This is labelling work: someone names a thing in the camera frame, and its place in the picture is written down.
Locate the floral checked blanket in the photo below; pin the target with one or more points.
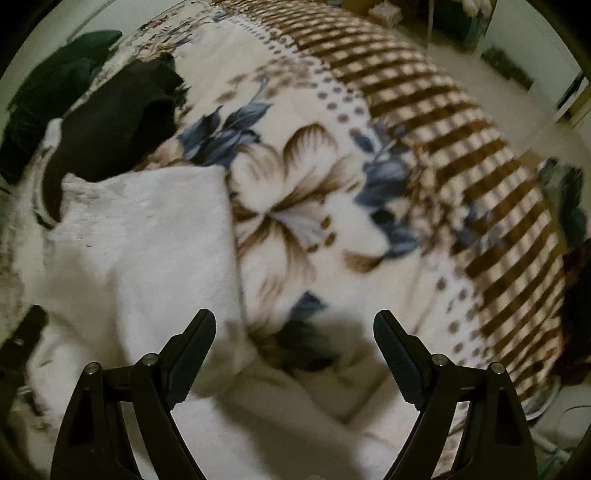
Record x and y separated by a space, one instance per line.
304 138

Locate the white knit sweater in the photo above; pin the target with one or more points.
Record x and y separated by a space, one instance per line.
152 240

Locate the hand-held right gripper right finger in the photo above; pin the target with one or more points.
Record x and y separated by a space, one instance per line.
400 364

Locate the black garment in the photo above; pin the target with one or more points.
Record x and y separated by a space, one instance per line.
111 124

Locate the brown cardboard box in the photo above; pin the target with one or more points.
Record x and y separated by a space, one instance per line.
383 14

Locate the dark brown cloth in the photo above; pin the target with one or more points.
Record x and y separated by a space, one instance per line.
575 304

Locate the dark green garment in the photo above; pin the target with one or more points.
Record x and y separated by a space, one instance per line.
55 78

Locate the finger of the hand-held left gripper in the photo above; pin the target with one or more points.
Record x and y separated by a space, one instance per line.
25 334

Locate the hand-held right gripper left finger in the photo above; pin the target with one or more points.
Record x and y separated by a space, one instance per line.
183 371

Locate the grey green cloth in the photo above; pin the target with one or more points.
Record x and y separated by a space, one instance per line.
561 194

